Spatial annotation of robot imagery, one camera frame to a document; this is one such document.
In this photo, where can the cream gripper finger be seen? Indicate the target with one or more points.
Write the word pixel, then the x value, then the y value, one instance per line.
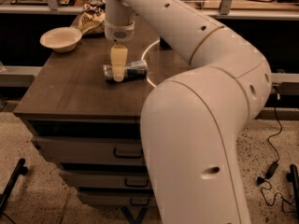
pixel 118 57

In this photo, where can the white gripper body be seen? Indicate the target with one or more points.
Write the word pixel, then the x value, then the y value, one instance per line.
pixel 119 33

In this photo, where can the redbull can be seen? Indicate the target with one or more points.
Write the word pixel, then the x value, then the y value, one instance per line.
pixel 133 70

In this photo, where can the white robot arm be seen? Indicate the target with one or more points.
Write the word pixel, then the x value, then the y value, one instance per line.
pixel 190 122

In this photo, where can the blue pepsi can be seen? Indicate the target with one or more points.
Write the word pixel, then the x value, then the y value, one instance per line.
pixel 164 44

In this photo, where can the crumpled chip bag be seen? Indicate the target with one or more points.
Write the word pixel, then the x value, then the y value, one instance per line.
pixel 91 20

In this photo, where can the white bowl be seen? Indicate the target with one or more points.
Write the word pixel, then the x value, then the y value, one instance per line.
pixel 61 40

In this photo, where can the grey drawer cabinet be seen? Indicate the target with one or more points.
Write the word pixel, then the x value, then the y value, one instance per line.
pixel 71 98

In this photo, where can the top drawer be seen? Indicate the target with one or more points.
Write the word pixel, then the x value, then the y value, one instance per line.
pixel 77 150

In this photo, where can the drawer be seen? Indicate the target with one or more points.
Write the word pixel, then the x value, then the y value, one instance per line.
pixel 77 150
pixel 93 180
pixel 117 198

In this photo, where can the middle drawer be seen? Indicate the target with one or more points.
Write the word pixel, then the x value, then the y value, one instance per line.
pixel 93 180

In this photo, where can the bottom drawer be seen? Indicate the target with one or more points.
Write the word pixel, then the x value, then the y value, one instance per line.
pixel 117 198

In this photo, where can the black stand leg left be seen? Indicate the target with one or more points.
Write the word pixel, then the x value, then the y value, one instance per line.
pixel 20 169

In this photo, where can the black stand leg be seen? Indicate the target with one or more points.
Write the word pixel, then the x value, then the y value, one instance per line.
pixel 292 176
pixel 20 169

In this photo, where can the black stand leg right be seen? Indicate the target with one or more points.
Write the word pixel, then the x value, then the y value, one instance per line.
pixel 292 176

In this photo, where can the metal shelf rail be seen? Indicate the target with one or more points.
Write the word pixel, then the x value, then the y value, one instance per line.
pixel 239 9

